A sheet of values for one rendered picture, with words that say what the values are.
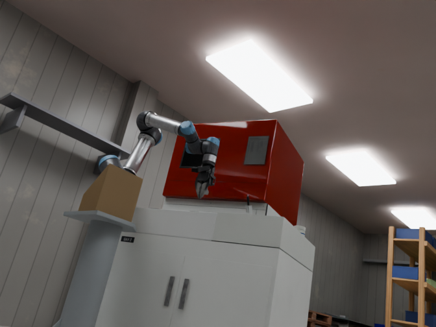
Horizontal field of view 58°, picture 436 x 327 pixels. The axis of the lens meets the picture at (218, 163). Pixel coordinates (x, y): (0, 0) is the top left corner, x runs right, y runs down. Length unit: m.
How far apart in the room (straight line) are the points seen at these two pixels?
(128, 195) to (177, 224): 0.30
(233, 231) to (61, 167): 3.01
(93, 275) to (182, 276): 0.42
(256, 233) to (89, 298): 0.82
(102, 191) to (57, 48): 3.15
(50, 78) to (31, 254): 1.87
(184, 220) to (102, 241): 0.42
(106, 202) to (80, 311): 0.50
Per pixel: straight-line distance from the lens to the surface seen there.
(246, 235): 1.91
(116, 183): 2.04
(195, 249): 2.02
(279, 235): 1.86
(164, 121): 2.31
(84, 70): 5.02
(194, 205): 2.86
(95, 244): 2.00
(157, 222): 2.19
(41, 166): 4.56
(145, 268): 2.16
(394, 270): 7.22
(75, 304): 2.00
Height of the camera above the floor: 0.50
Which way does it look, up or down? 20 degrees up
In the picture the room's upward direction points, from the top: 12 degrees clockwise
